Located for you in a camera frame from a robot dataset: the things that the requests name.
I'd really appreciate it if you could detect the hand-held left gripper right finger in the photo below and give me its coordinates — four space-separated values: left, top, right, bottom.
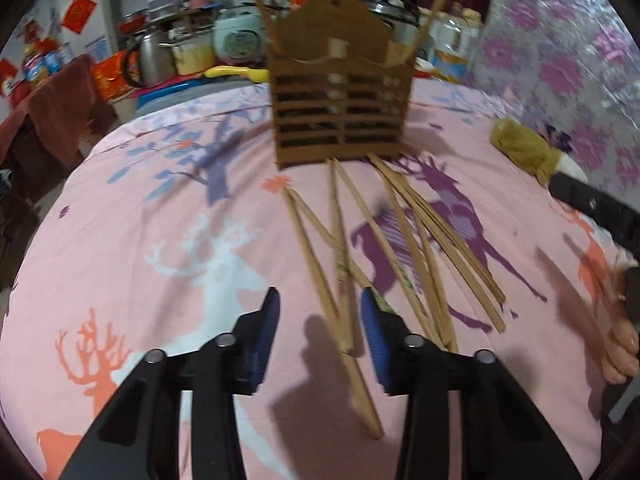
361 287 583 480

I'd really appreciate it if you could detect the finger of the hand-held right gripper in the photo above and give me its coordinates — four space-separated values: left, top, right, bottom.
549 171 640 263

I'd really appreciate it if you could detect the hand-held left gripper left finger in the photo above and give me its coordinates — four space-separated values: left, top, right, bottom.
59 287 280 480

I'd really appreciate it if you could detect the bunch of wooden chopsticks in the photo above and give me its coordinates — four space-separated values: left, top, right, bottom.
280 152 507 441

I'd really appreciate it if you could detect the green print wooden chopstick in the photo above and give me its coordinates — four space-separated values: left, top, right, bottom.
327 159 357 356

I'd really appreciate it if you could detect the brown wooden chopstick holder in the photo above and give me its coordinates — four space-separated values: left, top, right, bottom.
267 0 416 168

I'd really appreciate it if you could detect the person's right hand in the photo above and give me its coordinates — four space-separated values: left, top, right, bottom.
602 267 640 384

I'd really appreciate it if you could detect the yellow-green cloth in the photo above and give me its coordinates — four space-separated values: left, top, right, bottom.
490 116 588 188

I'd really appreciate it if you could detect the purple floral cloth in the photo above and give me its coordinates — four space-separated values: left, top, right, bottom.
460 0 640 201

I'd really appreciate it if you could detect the pink deer printed bedsheet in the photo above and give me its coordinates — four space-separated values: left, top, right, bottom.
0 80 640 480

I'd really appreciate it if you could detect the clear plastic jug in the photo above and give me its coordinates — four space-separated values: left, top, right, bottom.
429 10 483 84

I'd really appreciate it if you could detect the blue tray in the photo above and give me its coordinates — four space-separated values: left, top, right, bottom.
136 77 213 111

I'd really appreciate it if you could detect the yellow plastic ladle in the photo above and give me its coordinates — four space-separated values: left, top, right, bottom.
204 64 271 83

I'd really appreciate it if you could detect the cream plastic container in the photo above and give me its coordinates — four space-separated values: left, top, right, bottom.
170 35 217 76

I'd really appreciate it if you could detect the stainless steel kettle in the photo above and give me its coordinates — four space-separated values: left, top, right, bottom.
122 30 177 88

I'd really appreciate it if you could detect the orange red snack bag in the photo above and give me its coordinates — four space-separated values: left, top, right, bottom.
92 51 135 102

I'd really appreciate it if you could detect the pale green rice cooker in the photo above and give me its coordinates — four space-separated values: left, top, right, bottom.
212 5 269 67

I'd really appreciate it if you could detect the dark red cloth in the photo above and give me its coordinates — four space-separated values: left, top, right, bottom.
0 55 118 163

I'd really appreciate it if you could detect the group of blue cans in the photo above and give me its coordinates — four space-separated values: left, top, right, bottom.
22 42 74 84

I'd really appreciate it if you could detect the red paper wall decoration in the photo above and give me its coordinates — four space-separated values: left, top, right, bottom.
61 0 96 35

